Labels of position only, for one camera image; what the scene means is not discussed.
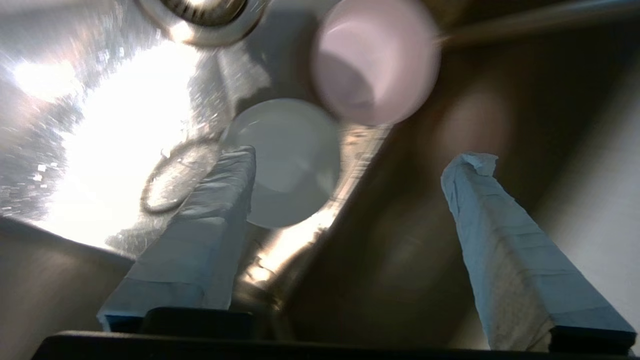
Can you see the tissue-wrapped right gripper right finger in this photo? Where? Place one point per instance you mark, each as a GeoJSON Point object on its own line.
{"type": "Point", "coordinates": [510, 265]}

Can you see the white bowl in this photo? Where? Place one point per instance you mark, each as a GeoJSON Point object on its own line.
{"type": "Point", "coordinates": [295, 160]}

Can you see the pink bowl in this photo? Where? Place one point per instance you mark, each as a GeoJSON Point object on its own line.
{"type": "Point", "coordinates": [380, 55]}

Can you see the round metal drain strainer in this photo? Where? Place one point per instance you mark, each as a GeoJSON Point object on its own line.
{"type": "Point", "coordinates": [205, 25]}

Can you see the tissue-wrapped right gripper left finger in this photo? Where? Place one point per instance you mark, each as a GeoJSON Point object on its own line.
{"type": "Point", "coordinates": [200, 250]}

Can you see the stainless steel sink basin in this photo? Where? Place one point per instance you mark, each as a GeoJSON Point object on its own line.
{"type": "Point", "coordinates": [75, 125]}

